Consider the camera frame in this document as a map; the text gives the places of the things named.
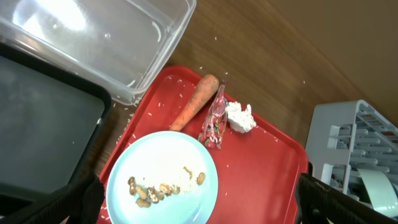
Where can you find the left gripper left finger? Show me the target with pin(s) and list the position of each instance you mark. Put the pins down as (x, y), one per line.
(74, 203)

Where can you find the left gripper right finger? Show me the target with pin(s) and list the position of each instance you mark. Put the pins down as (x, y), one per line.
(320, 203)

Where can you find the white tissue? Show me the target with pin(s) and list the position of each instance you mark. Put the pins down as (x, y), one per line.
(240, 120)

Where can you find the green bowl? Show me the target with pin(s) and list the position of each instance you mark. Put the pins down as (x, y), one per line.
(380, 191)

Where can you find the grey dishwasher rack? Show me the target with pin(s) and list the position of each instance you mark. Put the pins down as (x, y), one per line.
(348, 136)

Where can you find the peanut scraps on plate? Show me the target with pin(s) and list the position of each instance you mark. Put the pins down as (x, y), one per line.
(159, 185)

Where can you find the red serving tray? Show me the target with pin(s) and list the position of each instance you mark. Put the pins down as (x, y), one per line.
(256, 172)

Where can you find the light blue plate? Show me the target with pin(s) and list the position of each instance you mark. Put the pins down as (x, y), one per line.
(165, 157)

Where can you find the black tray bin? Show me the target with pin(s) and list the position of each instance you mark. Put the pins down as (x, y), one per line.
(50, 119)

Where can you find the red snack wrapper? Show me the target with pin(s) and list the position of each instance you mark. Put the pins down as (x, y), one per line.
(214, 125)

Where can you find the orange carrot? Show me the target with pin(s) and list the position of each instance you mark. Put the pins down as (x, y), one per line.
(204, 90)

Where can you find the clear plastic bin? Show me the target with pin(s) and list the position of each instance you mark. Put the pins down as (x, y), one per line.
(121, 45)

